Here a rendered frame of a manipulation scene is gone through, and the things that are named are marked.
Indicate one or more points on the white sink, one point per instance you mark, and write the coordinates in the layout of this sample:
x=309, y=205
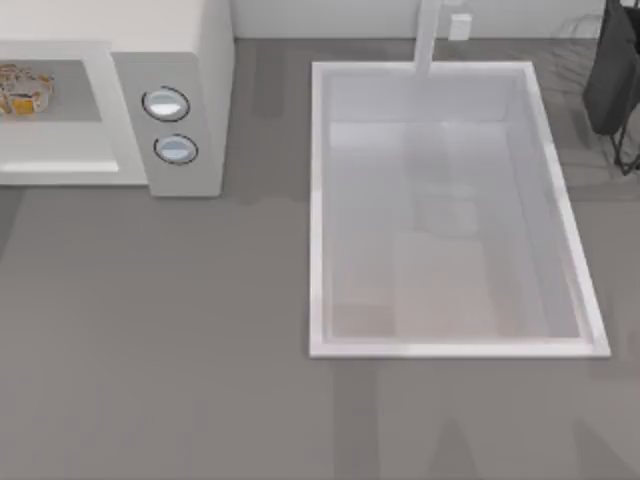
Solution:
x=440, y=225

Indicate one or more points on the round microwave knob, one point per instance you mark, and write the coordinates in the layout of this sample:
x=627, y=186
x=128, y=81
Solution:
x=166, y=104
x=175, y=149

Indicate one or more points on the pale microwave oven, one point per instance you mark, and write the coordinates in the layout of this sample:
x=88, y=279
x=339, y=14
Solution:
x=210, y=100

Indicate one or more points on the tall white tap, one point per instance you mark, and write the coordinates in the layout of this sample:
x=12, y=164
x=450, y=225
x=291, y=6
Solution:
x=427, y=35

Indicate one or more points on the brown and yellow bread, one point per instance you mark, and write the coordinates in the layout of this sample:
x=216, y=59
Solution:
x=25, y=92

